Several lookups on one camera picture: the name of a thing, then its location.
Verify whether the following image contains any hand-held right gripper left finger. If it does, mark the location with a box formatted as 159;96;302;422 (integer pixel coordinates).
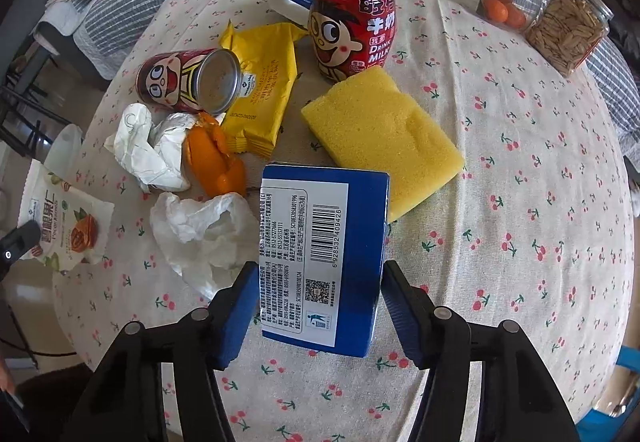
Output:
62;261;261;442

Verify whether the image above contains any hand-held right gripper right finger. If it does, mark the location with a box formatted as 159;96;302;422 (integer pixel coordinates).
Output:
381;260;581;442

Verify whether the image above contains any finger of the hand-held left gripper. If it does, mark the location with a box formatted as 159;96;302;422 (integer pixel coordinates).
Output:
0;220;42;280

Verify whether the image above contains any blue cardboard box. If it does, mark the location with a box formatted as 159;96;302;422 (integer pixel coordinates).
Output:
257;163;391;358

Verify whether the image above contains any orange peel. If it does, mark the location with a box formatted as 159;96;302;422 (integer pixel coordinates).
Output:
182;112;247;197

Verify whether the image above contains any yellow green scouring sponge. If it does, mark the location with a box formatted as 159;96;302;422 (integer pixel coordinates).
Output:
301;66;466;223

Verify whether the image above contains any red cartoon milk can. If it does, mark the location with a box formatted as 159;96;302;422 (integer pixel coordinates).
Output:
136;48;243;115
307;0;397;83

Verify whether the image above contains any yellow snack packet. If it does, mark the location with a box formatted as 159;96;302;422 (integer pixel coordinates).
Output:
217;20;310;157

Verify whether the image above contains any white nut snack bag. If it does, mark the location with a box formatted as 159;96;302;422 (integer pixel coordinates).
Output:
17;159;116;270

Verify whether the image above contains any crumpled white plastic bag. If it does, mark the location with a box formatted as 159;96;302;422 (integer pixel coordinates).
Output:
150;192;261;300

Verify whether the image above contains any black metal chair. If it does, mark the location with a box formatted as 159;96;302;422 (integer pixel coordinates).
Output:
0;0;76;157

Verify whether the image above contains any crumpled white tissue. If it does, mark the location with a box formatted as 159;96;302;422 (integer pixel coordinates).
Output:
104;102;201;193

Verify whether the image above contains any cherry print tablecloth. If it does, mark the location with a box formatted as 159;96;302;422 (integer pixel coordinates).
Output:
52;0;633;442

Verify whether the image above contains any light grey quilted throw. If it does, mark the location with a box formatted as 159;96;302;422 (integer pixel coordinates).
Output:
39;0;87;38

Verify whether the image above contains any blue bag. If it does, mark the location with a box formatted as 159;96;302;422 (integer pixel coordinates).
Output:
575;342;640;438

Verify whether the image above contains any glass jar of seeds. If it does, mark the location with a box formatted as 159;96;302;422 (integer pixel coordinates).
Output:
525;0;615;77

